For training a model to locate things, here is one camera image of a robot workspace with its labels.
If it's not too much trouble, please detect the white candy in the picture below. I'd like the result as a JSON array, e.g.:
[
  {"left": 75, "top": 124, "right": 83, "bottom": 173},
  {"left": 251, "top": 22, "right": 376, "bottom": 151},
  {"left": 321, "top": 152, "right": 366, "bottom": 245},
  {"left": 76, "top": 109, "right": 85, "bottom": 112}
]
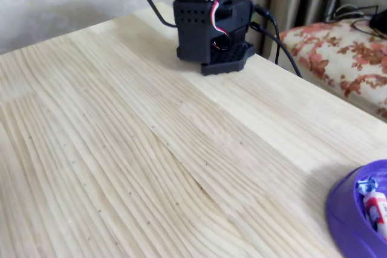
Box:
[{"left": 355, "top": 175, "right": 387, "bottom": 236}]

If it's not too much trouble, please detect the purple plastic bowl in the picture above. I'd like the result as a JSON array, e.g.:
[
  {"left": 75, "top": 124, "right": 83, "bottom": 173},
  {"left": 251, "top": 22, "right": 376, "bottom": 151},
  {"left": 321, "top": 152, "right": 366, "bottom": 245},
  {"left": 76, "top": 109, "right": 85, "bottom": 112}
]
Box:
[{"left": 325, "top": 159, "right": 387, "bottom": 258}]

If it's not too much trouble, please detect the floral cushion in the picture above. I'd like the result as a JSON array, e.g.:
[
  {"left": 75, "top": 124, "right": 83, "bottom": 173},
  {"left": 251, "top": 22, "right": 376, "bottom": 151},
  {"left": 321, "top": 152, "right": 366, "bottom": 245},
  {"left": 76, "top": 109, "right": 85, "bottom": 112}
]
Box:
[{"left": 278, "top": 18, "right": 387, "bottom": 121}]

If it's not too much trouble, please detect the black device on cushion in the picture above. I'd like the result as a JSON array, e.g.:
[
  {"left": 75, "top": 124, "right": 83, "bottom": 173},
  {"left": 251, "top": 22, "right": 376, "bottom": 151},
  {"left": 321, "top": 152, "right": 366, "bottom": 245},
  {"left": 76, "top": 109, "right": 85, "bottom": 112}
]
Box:
[{"left": 369, "top": 9, "right": 387, "bottom": 37}]

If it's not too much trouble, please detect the red white black servo wire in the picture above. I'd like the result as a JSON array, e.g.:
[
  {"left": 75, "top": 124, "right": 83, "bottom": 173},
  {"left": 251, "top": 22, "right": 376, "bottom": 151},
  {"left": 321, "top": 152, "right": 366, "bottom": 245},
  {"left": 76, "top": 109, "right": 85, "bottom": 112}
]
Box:
[{"left": 204, "top": 0, "right": 236, "bottom": 52}]

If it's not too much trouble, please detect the black cable with angled plug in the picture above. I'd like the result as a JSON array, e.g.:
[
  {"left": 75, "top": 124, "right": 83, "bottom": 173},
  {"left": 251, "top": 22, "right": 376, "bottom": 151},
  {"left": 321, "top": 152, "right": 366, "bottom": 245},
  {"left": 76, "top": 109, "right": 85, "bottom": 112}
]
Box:
[{"left": 250, "top": 22, "right": 303, "bottom": 79}]

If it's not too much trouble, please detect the black cable with straight plug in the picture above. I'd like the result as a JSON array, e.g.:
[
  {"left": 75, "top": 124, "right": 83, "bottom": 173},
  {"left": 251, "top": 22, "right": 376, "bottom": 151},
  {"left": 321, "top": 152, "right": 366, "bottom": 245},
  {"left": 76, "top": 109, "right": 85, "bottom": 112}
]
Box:
[{"left": 253, "top": 3, "right": 281, "bottom": 66}]

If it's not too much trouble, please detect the thin black cable on cushion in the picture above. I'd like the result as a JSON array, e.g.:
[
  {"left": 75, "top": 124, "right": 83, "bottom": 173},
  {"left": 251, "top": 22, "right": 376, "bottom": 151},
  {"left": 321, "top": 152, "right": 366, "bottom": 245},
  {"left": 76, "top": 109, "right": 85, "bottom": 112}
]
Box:
[{"left": 322, "top": 4, "right": 387, "bottom": 41}]

